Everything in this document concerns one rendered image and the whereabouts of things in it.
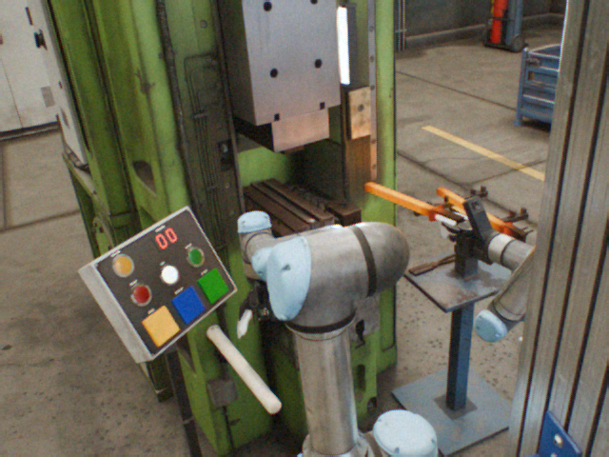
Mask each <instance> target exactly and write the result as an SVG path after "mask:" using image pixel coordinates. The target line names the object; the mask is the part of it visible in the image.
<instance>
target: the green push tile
mask: <svg viewBox="0 0 609 457"><path fill-rule="evenodd" d="M197 284H198V285H199V286H200V288H201V289H202V291H203V293H204V294H205V296H206V298H207V300H208V301H209V303H210V304H213V303H214V302H215V301H217V300H218V299H219V298H220V297H222V296H223V294H224V293H226V292H227V291H228V287H227V286H226V284H225V283H224V281H223V279H222V276H221V274H220V273H219V271H218V269H216V268H214V269H213V270H212V271H210V272H209V273H208V274H206V275H205V276H204V277H202V278H201V279H200V280H198V281H197Z"/></svg>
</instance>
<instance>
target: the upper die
mask: <svg viewBox="0 0 609 457"><path fill-rule="evenodd" d="M231 115H232V114H231ZM232 121H233V128H234V130H235V131H236V132H238V133H240V134H242V135H243V136H245V137H246V138H248V139H250V140H252V141H254V142H255V143H257V144H259V145H261V146H263V147H264V148H266V149H268V150H270V151H273V152H276V151H283V150H287V149H293V148H296V147H299V146H302V145H305V144H309V143H312V142H315V141H318V140H322V139H325V138H328V137H329V130H328V113H327V109H322V108H320V110H316V111H313V112H307V113H303V114H299V115H295V116H292V117H288V118H285V119H281V120H278V119H276V118H274V121H273V122H270V123H267V124H263V125H260V126H255V125H253V124H251V123H249V122H247V121H246V120H244V119H242V118H240V117H238V116H236V115H232Z"/></svg>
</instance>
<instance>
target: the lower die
mask: <svg viewBox="0 0 609 457"><path fill-rule="evenodd" d="M261 182H265V183H266V184H267V185H268V186H270V187H271V188H273V189H275V190H276V191H278V192H280V193H281V194H282V195H285V196H286V197H288V198H289V199H291V200H292V201H294V202H295V203H297V204H298V205H300V206H302V207H303V208H305V209H307V210H308V211H310V212H311V213H313V214H314V215H315V216H316V217H318V218H319V223H316V224H315V225H312V224H311V221H309V220H308V219H306V218H305V217H303V216H302V215H301V214H300V213H298V212H297V211H295V210H294V209H292V208H290V207H289V206H287V205H286V204H284V203H283V202H281V201H280V200H279V199H277V198H276V197H274V196H273V195H270V194H268V193H267V192H266V191H265V190H263V189H261V188H260V187H258V186H257V185H255V184H258V183H261ZM243 196H247V197H248V198H249V200H252V201H254V202H255V205H259V206H260V207H261V209H265V210H266V214H271V215H272V216H273V219H278V220H279V221H280V225H279V226H278V222H277V221H274V222H272V224H271V229H272V235H273V237H274V238H275V239H278V238H282V237H286V236H290V235H294V234H298V233H303V232H307V231H311V230H315V229H321V228H323V227H326V226H334V215H333V214H331V213H330V212H328V211H325V212H324V209H323V208H321V207H319V206H318V207H317V208H316V206H317V205H316V204H315V203H314V202H312V204H310V200H309V199H308V198H306V197H305V199H304V196H303V195H302V194H298V195H297V192H296V191H294V190H292V191H290V188H289V187H287V186H285V188H284V184H282V183H281V182H279V181H277V180H276V179H274V178H271V179H267V180H264V179H263V180H259V181H256V182H253V183H250V186H249V187H245V188H243ZM252 207H253V203H252V202H250V203H248V204H247V212H251V209H252Z"/></svg>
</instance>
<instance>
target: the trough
mask: <svg viewBox="0 0 609 457"><path fill-rule="evenodd" d="M255 185H257V186H258V187H260V188H261V189H263V190H265V191H266V192H267V193H268V194H270V195H273V196H274V197H276V198H277V199H279V200H280V201H281V202H283V203H284V204H286V205H287V206H289V207H290V208H292V209H294V210H295V211H297V212H298V213H300V214H301V215H302V216H303V217H305V218H306V219H308V220H311V219H313V220H315V221H314V222H312V223H311V224H312V225H315V224H316V223H319V218H318V217H316V216H315V215H314V214H313V213H311V212H310V211H308V210H307V209H305V208H303V207H302V206H300V205H298V204H297V203H295V202H294V201H292V200H291V199H289V198H288V197H286V196H285V195H282V194H281V193H280V192H278V191H276V190H275V189H273V188H271V187H270V186H268V185H267V184H266V183H265V182H261V183H258V184H255Z"/></svg>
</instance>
